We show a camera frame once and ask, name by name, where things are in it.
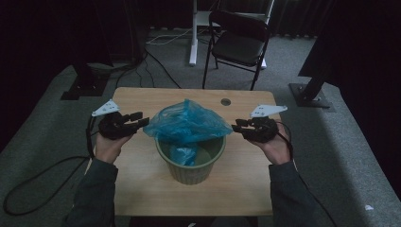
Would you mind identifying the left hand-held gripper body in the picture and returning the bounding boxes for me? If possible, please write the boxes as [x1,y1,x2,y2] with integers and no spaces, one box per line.
[91,98,134,141]

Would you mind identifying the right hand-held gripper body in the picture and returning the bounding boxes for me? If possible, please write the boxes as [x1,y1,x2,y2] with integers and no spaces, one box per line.
[243,104,288,144]

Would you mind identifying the blue plastic bag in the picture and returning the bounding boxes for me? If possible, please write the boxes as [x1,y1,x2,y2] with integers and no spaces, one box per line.
[142,97,235,167]

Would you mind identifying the green ribbed trash bin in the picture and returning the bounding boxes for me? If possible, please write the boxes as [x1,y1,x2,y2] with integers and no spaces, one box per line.
[154,133,227,185]

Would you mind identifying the person's left hand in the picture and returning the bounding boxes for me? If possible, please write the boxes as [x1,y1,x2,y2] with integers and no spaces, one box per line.
[95,130,134,166]

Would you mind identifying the person's right hand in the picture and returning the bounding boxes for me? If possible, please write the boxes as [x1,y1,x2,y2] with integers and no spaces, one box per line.
[251,122,293,166]

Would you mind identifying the black stand base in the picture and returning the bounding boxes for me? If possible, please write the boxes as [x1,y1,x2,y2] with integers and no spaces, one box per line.
[60,61,112,101]
[288,77,337,114]

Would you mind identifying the black folding chair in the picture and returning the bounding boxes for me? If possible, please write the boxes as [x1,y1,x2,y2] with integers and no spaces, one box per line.
[201,9,272,92]

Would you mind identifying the black floor cables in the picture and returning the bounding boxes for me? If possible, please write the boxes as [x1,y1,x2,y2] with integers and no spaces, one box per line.
[114,49,183,90]

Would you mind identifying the white floor cable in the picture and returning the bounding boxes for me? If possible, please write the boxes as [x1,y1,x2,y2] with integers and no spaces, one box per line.
[146,26,210,46]

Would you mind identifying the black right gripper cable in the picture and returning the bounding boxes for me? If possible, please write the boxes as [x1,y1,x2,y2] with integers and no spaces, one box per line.
[276,120,339,227]

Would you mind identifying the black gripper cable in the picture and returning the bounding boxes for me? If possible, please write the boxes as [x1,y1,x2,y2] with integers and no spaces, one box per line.
[276,120,339,227]
[2,115,97,218]

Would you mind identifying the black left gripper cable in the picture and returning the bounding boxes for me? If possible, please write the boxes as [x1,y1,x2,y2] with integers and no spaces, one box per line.
[2,115,97,218]

